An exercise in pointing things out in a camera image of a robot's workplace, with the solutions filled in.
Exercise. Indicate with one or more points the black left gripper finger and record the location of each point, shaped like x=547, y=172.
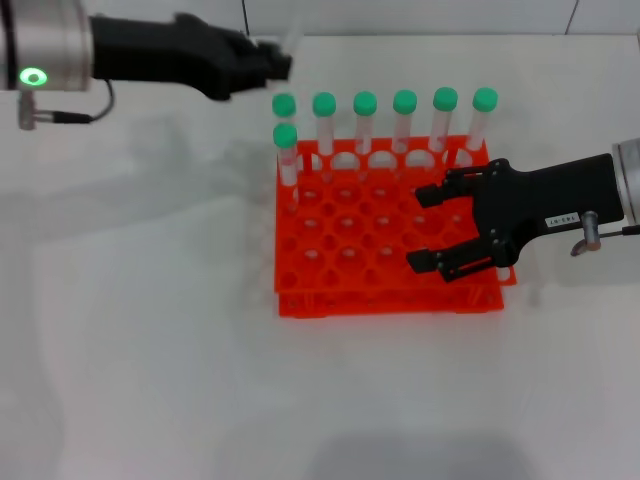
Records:
x=277, y=67
x=270, y=48

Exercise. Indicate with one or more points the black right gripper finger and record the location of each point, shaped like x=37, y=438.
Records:
x=430, y=196
x=425, y=261

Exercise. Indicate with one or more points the orange plastic test tube rack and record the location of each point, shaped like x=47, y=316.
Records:
x=350, y=240

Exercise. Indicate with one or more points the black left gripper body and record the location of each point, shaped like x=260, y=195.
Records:
x=175, y=55

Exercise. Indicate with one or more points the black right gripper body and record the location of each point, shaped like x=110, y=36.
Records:
x=550, y=195

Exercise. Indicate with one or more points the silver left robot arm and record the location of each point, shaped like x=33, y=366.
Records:
x=50, y=40

